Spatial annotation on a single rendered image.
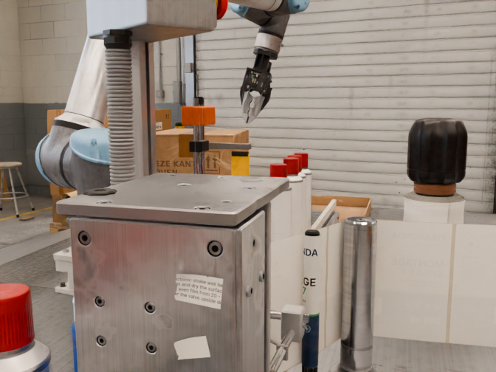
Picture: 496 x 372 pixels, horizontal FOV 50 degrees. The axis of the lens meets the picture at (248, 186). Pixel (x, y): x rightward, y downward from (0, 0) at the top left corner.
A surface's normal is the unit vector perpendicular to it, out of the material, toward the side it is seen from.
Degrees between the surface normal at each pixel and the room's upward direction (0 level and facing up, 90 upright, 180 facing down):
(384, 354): 0
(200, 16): 90
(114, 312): 90
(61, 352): 0
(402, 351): 0
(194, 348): 90
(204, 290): 90
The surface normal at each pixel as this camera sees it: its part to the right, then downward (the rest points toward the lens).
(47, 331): 0.00, -0.99
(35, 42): -0.43, 0.14
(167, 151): -0.13, 0.15
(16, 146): 0.91, 0.07
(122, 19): -0.78, 0.10
